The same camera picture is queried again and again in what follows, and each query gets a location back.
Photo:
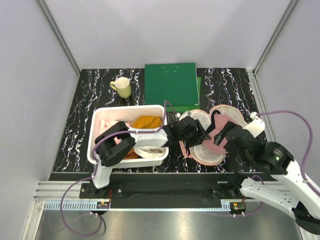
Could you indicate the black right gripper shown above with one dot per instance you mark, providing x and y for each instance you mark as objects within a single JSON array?
[{"x": 218, "y": 139}]

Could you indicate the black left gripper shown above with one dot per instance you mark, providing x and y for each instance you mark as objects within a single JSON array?
[{"x": 199, "y": 135}]

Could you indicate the pink bra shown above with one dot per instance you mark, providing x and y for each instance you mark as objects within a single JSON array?
[{"x": 217, "y": 142}]

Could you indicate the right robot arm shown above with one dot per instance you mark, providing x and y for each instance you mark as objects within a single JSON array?
[{"x": 302, "y": 204}]

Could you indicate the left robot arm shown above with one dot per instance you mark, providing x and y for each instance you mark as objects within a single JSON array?
[{"x": 114, "y": 144}]

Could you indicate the orange bra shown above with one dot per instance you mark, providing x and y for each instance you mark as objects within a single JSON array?
[{"x": 147, "y": 122}]

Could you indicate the white bra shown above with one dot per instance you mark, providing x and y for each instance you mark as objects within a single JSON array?
[{"x": 149, "y": 152}]

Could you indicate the green folder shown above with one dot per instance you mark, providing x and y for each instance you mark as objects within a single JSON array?
[{"x": 175, "y": 82}]

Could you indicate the white plastic bin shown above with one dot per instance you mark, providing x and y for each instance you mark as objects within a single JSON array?
[{"x": 127, "y": 114}]

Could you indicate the pale green mug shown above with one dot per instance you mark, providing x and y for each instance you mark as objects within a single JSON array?
[{"x": 123, "y": 87}]

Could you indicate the light pink floral garment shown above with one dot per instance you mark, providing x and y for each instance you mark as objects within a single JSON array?
[{"x": 107, "y": 125}]

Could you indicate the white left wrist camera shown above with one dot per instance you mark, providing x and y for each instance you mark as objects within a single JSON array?
[{"x": 180, "y": 116}]

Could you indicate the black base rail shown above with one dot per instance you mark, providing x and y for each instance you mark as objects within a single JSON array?
[{"x": 165, "y": 190}]

